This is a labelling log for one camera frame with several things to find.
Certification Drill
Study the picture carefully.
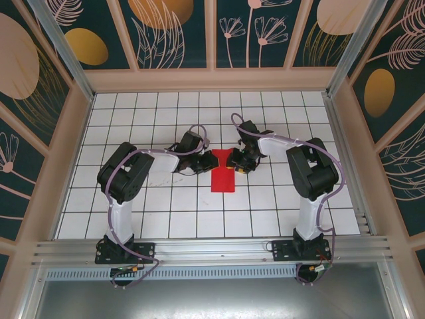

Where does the red paper sheet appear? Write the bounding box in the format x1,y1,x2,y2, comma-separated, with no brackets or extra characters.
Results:
209,148,237,193

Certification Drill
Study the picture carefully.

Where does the grey metal sheet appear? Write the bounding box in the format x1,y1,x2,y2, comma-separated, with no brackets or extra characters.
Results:
33,277,399,319

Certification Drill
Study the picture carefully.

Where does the right controller board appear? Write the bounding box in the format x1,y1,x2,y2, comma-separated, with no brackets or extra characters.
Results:
297,262,333,284

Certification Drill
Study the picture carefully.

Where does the controller board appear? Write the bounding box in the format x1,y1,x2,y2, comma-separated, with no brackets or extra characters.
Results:
297,262,333,284
110,265,144,277

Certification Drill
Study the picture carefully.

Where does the left controller board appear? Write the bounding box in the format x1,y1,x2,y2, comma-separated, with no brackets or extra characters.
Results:
110,265,144,277

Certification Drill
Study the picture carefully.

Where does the aluminium mounting rail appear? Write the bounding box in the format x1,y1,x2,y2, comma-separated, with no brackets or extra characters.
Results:
31,234,396,267

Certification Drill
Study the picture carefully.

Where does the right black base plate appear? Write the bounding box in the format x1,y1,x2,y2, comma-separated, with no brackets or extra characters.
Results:
271,239,333,263

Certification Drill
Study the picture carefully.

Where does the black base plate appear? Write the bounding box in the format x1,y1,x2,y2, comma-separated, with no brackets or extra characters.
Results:
271,239,333,263
95,241,157,265

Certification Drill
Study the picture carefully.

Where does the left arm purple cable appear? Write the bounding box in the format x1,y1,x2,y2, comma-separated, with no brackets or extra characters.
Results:
106,124,210,290

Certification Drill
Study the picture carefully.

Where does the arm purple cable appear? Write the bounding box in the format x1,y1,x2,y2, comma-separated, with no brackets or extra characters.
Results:
230,112,347,286
106,124,210,290

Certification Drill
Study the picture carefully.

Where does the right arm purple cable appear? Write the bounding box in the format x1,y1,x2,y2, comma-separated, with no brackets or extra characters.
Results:
230,112,347,286

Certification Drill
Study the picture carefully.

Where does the aluminium side rail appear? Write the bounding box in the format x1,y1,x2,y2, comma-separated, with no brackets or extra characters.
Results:
323,94,378,237

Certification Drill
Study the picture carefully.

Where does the slotted grey cable duct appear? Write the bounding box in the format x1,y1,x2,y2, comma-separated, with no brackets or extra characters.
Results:
44,264,299,280

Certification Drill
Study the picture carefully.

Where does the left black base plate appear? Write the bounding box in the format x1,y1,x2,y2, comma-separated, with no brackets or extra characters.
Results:
95,241,157,265

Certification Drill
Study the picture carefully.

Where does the aluminium frame post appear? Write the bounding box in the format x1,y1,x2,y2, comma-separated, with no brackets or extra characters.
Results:
28,0,96,102
324,0,389,98

